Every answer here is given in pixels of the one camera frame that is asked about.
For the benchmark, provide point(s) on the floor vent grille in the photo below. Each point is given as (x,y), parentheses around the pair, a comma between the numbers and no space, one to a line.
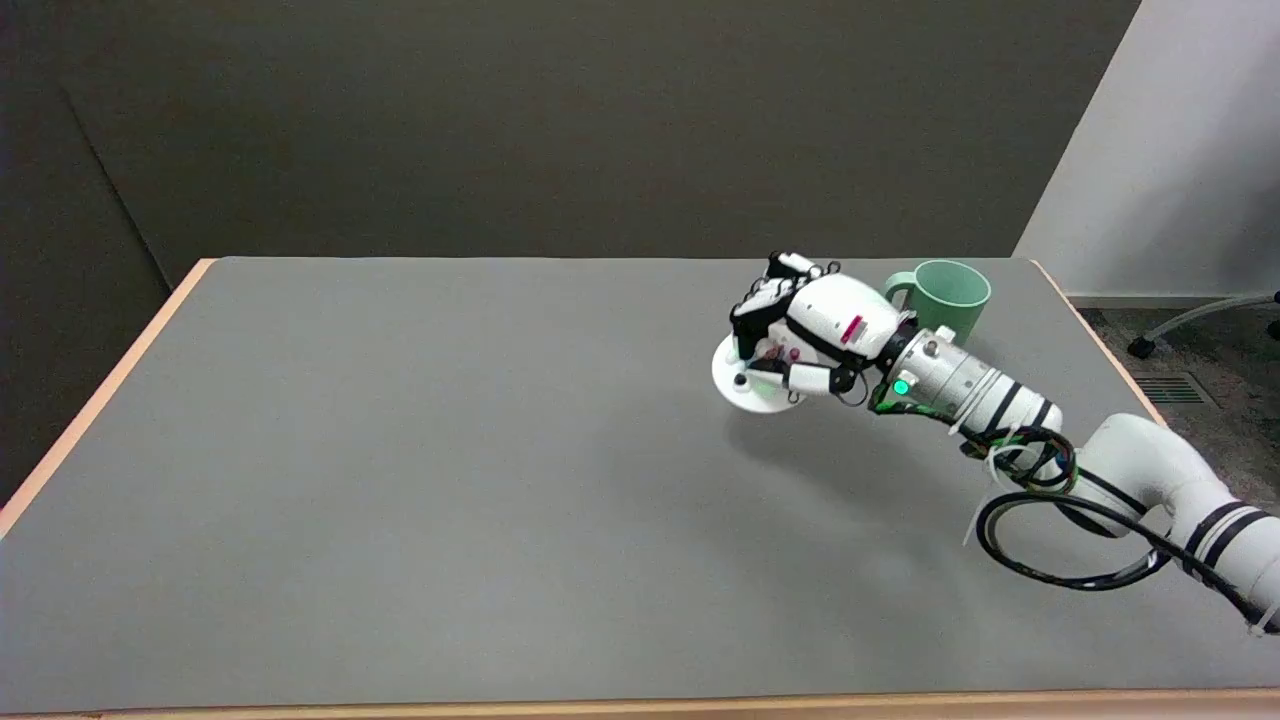
(1172,389)

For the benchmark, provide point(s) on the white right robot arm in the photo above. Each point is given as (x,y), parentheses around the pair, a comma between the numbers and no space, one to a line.
(1120,455)

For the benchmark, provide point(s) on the white round cup lid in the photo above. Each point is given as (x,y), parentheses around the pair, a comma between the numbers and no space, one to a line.
(752,392)

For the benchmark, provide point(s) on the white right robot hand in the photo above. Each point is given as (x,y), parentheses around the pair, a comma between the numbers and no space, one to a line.
(840,315)

